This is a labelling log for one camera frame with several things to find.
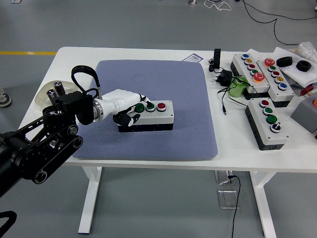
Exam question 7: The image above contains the grey five-button control box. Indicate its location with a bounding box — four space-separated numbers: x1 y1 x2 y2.
230 53 271 101
256 58 296 108

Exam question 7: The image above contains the clear bubble wrap bag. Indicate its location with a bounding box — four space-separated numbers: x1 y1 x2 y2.
289 41 317 63

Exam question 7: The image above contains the white table leg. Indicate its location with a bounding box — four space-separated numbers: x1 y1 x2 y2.
248 171 278 238
77 166 104 235

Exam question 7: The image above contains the green plastic cup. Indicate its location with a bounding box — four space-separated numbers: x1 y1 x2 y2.
228 76 252 98

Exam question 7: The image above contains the white foam sheet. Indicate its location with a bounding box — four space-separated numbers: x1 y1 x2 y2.
272 47 317 89

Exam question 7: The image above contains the grey plastic box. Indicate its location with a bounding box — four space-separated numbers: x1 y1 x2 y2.
290 92 317 135

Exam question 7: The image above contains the long black floor cable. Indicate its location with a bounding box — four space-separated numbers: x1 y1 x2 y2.
241 0 317 46

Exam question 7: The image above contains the black floor power cable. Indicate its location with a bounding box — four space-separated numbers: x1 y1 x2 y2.
227 175 241 238

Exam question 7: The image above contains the black adapter cord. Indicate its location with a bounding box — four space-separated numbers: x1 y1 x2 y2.
217 75 251 116

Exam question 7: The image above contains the translucent white dish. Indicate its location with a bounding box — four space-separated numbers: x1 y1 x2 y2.
37 80 78 109

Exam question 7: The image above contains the purple-edged label card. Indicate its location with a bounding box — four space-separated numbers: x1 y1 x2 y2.
183 54 203 63

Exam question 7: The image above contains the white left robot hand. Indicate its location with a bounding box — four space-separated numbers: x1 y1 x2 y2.
100 89 156 128

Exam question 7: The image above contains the black foam ring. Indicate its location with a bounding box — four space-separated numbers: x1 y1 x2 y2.
275 56 294 68
296 59 312 73

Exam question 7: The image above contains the black sleeved cable loop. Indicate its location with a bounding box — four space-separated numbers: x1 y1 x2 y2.
0 210 18 238

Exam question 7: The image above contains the white floor cord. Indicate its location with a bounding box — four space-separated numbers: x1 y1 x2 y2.
204 0 233 12

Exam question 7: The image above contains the grey four-button control box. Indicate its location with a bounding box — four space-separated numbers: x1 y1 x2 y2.
245 97 290 151
117 99 175 133

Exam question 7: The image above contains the person's shoe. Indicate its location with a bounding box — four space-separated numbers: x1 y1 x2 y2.
0 86 12 108

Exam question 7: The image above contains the black upright device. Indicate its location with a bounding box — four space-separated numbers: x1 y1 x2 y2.
213 48 222 70

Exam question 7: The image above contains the black power adapter plug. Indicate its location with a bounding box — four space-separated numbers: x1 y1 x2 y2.
211 69 234 87

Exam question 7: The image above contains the grey-blue textured mat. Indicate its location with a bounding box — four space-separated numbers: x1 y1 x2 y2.
71 59 219 162

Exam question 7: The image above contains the red mushroom button part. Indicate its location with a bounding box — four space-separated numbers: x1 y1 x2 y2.
300 84 316 97

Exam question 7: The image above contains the clear floor cable plate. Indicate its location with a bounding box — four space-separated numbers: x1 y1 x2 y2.
214 170 235 185
217 189 240 210

